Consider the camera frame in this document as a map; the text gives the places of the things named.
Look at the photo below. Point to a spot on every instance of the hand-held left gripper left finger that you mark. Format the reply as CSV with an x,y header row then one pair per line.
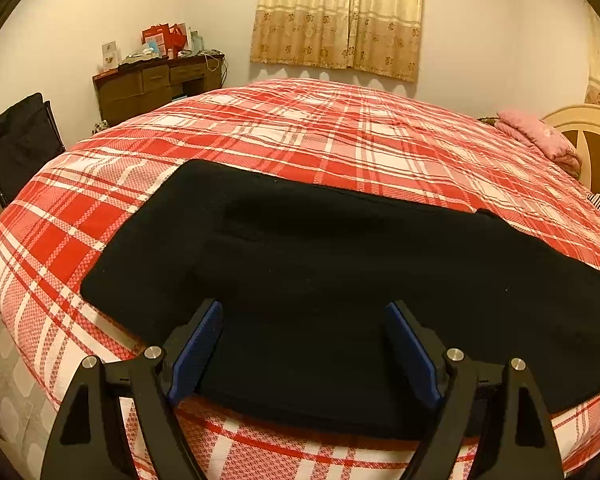
x,y
195,355

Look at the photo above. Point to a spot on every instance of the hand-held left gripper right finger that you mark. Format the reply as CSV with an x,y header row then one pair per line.
x,y
415,355

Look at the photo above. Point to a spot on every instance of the black pants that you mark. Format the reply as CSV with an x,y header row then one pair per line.
x,y
330,270

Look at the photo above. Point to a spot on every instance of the bed with red plaid sheet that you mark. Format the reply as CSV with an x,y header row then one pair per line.
x,y
280,125

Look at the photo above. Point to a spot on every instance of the dark patterned cloth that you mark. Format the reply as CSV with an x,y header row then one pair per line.
x,y
487,120

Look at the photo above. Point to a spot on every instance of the pink folded blanket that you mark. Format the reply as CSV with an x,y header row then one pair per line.
x,y
535,135

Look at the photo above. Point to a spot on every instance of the brown wooden desk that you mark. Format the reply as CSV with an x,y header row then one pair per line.
x,y
125,92

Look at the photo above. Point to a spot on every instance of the black folding chair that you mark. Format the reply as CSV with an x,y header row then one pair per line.
x,y
22,145

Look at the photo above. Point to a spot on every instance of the cream wooden headboard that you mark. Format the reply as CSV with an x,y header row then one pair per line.
x,y
580,115

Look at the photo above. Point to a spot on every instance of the white printed card box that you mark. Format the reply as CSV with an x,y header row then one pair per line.
x,y
109,55

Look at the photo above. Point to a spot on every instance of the teal box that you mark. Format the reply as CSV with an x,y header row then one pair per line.
x,y
196,41

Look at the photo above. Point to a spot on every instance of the red gift bag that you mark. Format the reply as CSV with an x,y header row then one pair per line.
x,y
160,40

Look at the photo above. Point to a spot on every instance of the beige window curtain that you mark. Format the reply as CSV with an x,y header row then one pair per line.
x,y
330,10

